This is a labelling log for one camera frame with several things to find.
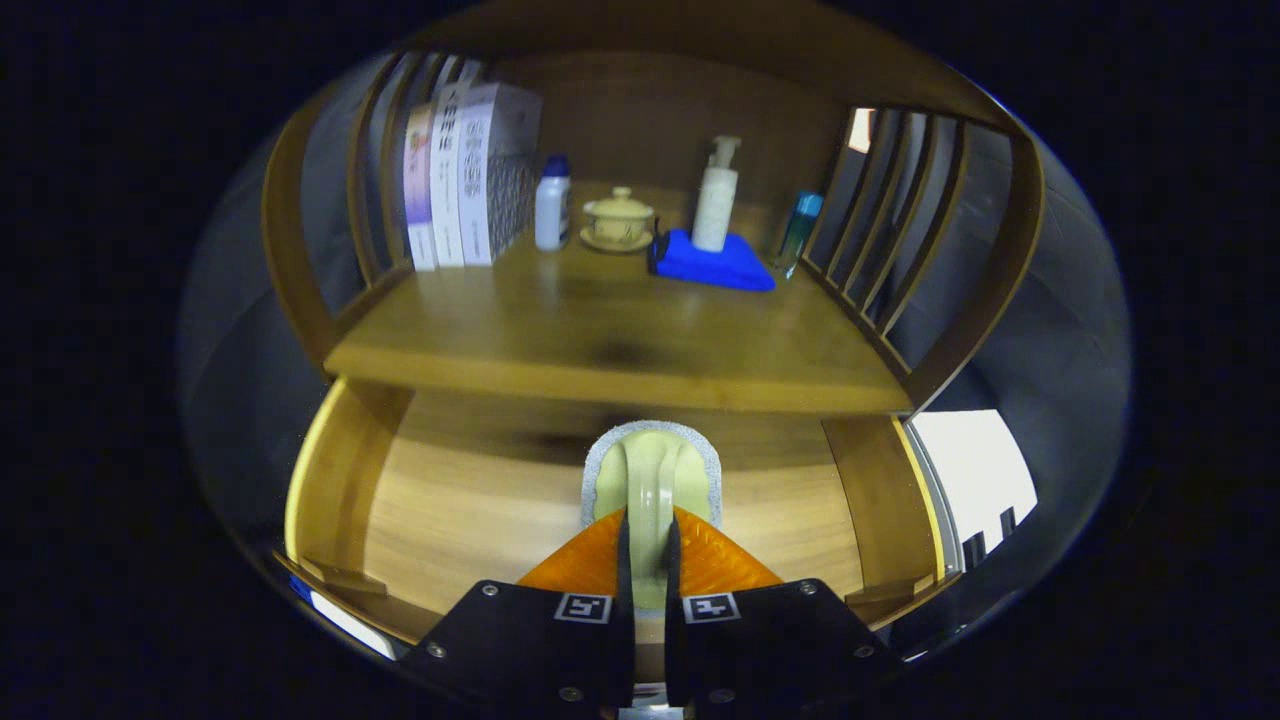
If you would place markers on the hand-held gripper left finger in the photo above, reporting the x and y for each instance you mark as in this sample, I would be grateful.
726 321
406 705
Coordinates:
625 570

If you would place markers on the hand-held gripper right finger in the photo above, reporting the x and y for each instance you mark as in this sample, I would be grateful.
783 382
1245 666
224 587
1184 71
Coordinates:
673 570

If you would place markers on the beige scrubbing brush grey pad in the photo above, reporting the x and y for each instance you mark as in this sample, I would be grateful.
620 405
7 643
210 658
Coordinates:
650 470

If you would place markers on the brown wooden drawer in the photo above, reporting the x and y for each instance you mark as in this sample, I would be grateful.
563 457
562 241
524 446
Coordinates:
470 520

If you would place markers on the brown wooden countertop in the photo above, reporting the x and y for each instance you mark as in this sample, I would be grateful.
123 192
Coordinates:
600 330

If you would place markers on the brown wooden cabinet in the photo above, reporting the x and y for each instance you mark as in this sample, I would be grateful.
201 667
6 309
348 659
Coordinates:
620 110

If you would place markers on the blue folded cloth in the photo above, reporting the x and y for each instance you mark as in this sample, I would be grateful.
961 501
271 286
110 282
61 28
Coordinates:
710 268

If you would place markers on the white table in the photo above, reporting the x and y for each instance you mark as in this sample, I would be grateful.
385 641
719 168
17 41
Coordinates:
970 470

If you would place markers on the beige lidded teacup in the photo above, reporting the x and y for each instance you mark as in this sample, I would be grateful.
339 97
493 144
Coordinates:
617 220

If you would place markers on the teal slim bottle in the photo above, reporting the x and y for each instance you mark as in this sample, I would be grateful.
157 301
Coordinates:
797 235

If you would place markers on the white pump bottle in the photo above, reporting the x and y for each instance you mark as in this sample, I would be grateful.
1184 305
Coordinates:
715 205

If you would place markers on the white bottle blue cap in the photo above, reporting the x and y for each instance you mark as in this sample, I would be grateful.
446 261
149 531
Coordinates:
551 210

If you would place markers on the white patterned book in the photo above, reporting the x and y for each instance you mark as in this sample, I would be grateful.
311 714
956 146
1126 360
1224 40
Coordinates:
490 170

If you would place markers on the plain white book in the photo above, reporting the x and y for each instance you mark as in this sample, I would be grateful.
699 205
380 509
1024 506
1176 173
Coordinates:
447 180

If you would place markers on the purple book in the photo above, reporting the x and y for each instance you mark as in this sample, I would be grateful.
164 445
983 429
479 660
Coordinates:
418 190

